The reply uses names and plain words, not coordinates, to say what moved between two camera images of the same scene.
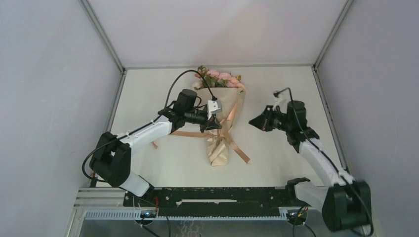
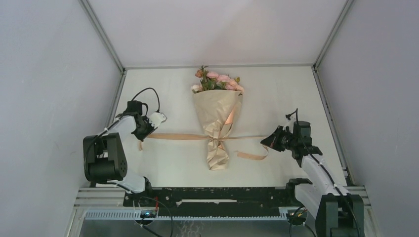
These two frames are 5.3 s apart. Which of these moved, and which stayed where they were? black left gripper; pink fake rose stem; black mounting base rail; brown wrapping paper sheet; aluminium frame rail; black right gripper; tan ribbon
Moved: black right gripper; black left gripper; tan ribbon
Stayed: pink fake rose stem; aluminium frame rail; brown wrapping paper sheet; black mounting base rail
